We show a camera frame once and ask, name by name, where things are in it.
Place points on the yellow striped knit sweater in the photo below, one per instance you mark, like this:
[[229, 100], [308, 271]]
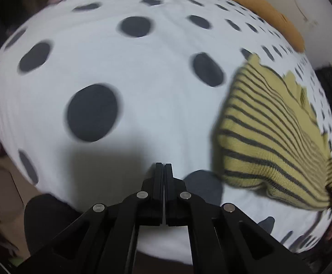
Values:
[[269, 134]]

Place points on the white polka dot bedspread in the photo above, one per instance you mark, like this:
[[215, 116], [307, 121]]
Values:
[[154, 77]]

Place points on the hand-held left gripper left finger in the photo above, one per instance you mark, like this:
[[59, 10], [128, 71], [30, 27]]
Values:
[[159, 182]]

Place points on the orange quilted pillow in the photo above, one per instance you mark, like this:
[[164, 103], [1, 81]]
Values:
[[269, 14]]

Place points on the black backpack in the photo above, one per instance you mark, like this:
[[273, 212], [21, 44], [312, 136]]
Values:
[[330, 91]]

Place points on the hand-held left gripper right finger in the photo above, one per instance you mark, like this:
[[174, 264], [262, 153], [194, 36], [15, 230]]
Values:
[[170, 182]]

